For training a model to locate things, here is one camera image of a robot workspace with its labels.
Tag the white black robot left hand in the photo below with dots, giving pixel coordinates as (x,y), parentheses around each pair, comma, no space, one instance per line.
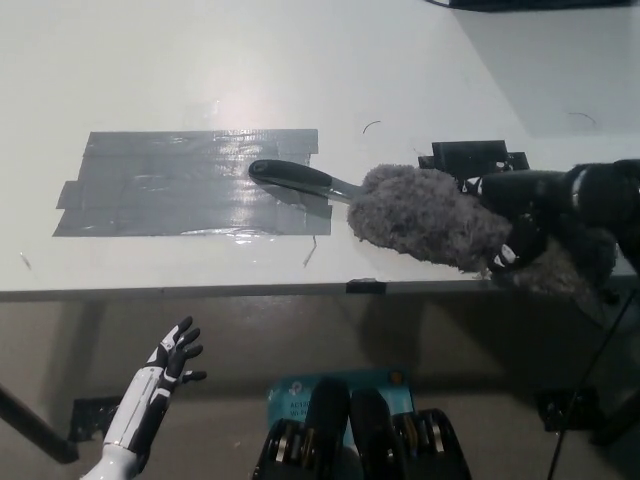
(145,400)

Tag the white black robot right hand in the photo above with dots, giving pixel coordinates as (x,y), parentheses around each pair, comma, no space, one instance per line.
(525,195)

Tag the black tape square marker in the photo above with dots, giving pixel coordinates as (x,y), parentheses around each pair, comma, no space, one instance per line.
(465,152)

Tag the thin black thread scrap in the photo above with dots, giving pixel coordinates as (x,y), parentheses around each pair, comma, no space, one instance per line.
(367,126)
(585,115)

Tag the black metal table leg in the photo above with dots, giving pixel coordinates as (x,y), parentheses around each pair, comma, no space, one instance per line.
(40,427)

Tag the grey duct tape patch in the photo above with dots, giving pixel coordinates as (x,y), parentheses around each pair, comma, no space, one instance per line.
(175,190)

